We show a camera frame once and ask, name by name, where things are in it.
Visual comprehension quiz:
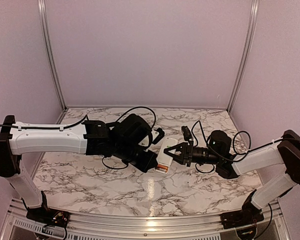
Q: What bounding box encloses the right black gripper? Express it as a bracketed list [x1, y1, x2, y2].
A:
[164, 139, 222, 166]

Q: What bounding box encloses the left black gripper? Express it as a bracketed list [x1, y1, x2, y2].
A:
[114, 141, 159, 174]

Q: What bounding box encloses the white remote control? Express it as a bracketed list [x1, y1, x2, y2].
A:
[154, 137, 179, 175]

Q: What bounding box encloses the orange AA battery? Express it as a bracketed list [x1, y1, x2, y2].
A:
[157, 164, 169, 171]

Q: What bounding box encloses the gold black AA battery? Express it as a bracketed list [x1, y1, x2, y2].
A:
[155, 169, 168, 174]

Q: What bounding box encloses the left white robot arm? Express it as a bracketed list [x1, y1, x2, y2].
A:
[0, 113, 158, 223]

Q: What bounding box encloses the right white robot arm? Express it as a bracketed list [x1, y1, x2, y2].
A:
[163, 126, 300, 224]

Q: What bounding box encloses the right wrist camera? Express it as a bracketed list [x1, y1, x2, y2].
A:
[181, 125, 193, 143]

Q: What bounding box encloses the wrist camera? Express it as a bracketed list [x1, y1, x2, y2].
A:
[139, 127, 165, 149]
[181, 125, 193, 143]

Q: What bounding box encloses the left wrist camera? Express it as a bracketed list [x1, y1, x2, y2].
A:
[139, 127, 165, 149]

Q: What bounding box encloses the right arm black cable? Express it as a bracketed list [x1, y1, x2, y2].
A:
[191, 120, 286, 175]

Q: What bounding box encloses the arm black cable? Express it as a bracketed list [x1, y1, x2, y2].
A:
[191, 120, 286, 175]
[0, 106, 157, 171]

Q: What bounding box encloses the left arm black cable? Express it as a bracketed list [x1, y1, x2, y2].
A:
[0, 106, 157, 171]

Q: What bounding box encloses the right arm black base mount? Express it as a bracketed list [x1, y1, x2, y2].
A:
[220, 209, 265, 229]

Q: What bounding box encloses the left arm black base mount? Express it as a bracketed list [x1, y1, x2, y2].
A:
[26, 208, 70, 228]

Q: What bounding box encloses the right aluminium corner post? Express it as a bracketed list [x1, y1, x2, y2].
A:
[226, 0, 260, 115]

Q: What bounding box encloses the aluminium corner post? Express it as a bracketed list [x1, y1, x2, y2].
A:
[37, 0, 67, 111]
[226, 0, 260, 115]

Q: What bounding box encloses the left aluminium corner post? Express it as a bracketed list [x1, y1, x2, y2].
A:
[37, 0, 67, 111]

